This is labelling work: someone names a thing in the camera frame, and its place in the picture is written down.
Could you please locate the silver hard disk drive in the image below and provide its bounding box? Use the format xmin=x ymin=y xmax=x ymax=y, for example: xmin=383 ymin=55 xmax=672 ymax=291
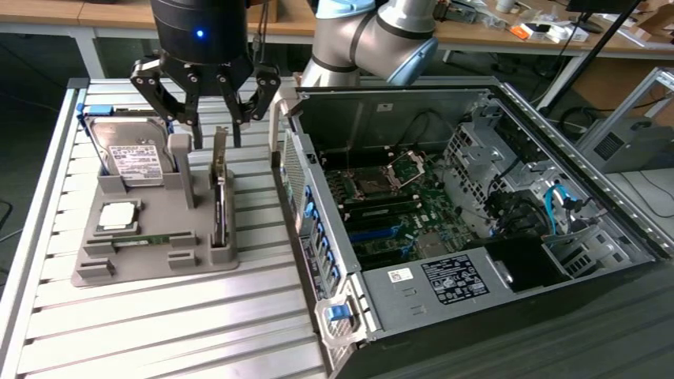
xmin=83 ymin=111 xmax=178 ymax=187

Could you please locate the blue disk caddy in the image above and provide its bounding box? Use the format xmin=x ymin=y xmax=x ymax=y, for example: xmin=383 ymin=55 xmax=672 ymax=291
xmin=76 ymin=103 xmax=176 ymax=177

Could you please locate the open black PC case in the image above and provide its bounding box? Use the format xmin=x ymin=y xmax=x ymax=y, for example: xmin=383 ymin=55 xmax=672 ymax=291
xmin=267 ymin=76 xmax=674 ymax=379

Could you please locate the green motherboard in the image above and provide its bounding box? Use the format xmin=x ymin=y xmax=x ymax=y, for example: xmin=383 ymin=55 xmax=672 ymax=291
xmin=321 ymin=152 xmax=475 ymax=269

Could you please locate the black RAM stick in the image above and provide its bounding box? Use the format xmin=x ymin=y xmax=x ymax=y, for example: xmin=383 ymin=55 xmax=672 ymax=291
xmin=342 ymin=199 xmax=422 ymax=222

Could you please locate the grey parts rack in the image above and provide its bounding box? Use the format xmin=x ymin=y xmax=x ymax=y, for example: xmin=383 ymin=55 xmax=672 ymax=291
xmin=71 ymin=133 xmax=242 ymax=288

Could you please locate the grey power supply unit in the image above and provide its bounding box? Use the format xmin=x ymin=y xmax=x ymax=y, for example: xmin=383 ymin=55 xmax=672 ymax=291
xmin=361 ymin=246 xmax=515 ymax=332

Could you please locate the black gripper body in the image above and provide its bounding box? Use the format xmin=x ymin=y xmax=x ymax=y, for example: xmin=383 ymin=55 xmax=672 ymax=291
xmin=150 ymin=0 xmax=255 ymax=96

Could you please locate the silver disk bay cage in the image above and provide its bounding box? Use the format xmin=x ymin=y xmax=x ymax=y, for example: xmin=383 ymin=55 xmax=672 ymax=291
xmin=442 ymin=118 xmax=531 ymax=216

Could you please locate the black tripod pole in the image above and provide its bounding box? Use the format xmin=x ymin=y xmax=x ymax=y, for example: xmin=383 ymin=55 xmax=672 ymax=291
xmin=537 ymin=0 xmax=646 ymax=118

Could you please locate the black cable with plug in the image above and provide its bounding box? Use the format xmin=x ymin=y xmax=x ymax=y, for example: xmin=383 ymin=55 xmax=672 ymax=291
xmin=251 ymin=0 xmax=275 ymax=64

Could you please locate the silver disk bay bracket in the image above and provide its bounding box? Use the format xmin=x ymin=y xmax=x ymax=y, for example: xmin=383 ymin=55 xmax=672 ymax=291
xmin=542 ymin=224 xmax=633 ymax=277

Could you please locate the low-profile graphics card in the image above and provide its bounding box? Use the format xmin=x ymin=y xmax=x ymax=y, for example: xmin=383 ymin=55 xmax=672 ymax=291
xmin=208 ymin=125 xmax=238 ymax=248

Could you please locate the green RAM stick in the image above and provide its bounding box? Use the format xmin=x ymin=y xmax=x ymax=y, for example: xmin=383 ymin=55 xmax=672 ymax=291
xmin=112 ymin=234 xmax=172 ymax=246

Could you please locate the black power wire bundle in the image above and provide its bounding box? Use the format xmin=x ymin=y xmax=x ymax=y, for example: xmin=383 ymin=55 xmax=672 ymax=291
xmin=483 ymin=189 xmax=549 ymax=238

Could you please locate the CPU socket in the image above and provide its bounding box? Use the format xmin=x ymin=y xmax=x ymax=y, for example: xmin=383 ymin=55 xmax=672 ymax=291
xmin=350 ymin=167 xmax=405 ymax=198

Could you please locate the light blue wire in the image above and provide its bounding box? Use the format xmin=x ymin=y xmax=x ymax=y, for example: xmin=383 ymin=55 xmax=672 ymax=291
xmin=543 ymin=179 xmax=577 ymax=238

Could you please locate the grey chipset heatsink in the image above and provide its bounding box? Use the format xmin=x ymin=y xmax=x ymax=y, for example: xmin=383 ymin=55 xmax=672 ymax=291
xmin=415 ymin=232 xmax=449 ymax=257

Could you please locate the silver CPU chip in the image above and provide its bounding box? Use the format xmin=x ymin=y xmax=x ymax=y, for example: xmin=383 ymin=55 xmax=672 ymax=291
xmin=96 ymin=200 xmax=142 ymax=234

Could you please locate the small white box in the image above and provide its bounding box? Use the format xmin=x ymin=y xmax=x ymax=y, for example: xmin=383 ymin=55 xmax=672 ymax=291
xmin=545 ymin=25 xmax=592 ymax=43

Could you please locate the open brown carton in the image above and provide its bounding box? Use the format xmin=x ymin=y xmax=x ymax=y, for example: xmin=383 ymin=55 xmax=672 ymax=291
xmin=634 ymin=0 xmax=674 ymax=44

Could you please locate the black monitor with stand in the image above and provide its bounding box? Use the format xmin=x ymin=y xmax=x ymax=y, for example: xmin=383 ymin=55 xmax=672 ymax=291
xmin=566 ymin=0 xmax=642 ymax=33

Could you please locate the wooden office desk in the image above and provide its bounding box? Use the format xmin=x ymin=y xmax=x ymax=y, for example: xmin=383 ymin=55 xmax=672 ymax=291
xmin=437 ymin=0 xmax=674 ymax=114
xmin=0 ymin=0 xmax=318 ymax=79

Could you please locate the metal socket cover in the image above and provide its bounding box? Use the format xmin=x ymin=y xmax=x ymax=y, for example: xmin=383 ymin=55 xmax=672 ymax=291
xmin=386 ymin=151 xmax=427 ymax=189

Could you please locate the grey metal component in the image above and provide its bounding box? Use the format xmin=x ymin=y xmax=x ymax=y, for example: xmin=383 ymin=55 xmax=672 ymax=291
xmin=437 ymin=0 xmax=478 ymax=23

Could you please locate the closed cardboard box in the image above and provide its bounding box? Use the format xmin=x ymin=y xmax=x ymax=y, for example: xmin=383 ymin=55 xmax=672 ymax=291
xmin=246 ymin=0 xmax=279 ymax=24

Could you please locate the grey equipment box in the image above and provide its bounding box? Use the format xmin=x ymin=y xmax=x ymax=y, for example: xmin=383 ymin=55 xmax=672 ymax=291
xmin=577 ymin=114 xmax=674 ymax=174

